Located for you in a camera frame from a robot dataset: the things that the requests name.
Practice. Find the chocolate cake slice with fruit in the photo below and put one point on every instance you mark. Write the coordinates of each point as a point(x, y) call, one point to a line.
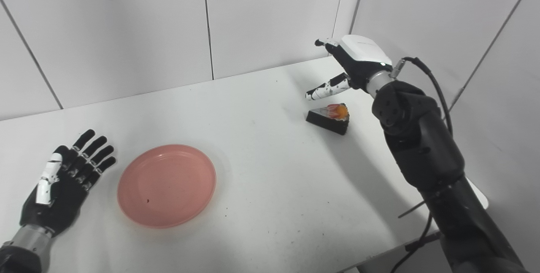
point(325, 121)

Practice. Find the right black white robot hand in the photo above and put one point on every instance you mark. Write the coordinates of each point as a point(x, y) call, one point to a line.
point(363, 60)

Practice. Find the black zip tie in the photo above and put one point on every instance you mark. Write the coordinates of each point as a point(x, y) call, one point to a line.
point(411, 209)

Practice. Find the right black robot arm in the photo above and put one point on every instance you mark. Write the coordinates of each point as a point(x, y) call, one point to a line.
point(426, 150)

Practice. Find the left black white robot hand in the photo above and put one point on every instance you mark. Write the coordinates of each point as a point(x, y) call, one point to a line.
point(63, 193)

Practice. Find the pink round plate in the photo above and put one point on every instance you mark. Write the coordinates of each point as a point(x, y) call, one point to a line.
point(166, 186)

